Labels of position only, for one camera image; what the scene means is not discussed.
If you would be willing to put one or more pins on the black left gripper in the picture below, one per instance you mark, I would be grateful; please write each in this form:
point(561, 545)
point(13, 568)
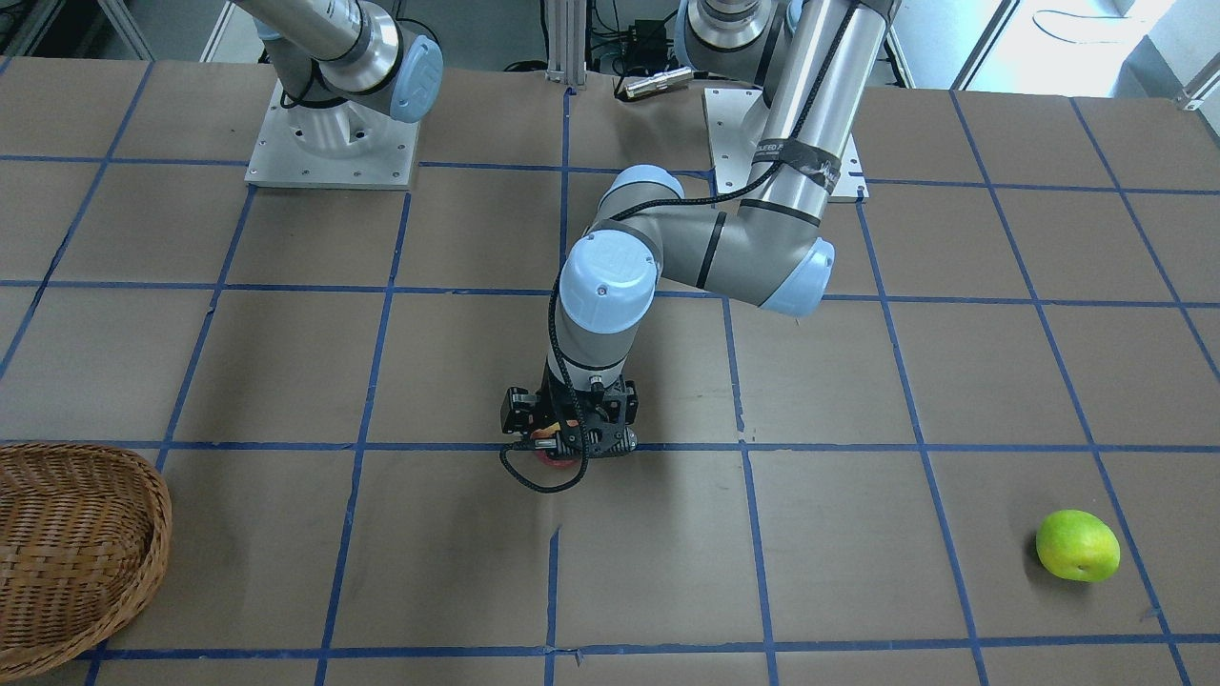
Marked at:
point(519, 407)

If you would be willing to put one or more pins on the red yellow apple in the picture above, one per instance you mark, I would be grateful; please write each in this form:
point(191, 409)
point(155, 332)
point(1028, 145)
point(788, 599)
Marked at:
point(558, 464)

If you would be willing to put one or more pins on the green apple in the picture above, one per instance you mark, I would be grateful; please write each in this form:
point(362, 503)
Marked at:
point(1077, 546)

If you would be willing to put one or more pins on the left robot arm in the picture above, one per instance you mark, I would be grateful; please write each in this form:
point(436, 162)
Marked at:
point(756, 237)

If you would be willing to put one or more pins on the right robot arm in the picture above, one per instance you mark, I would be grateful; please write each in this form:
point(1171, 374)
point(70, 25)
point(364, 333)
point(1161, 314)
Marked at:
point(327, 53)

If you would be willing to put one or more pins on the wicker basket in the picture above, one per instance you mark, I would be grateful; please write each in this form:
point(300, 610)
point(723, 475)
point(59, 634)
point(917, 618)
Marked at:
point(86, 536)

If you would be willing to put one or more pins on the metal connector plug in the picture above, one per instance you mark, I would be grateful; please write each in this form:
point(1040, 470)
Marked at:
point(656, 84)

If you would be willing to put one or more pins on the aluminium frame post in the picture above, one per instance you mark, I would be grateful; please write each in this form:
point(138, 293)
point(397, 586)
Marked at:
point(566, 42)

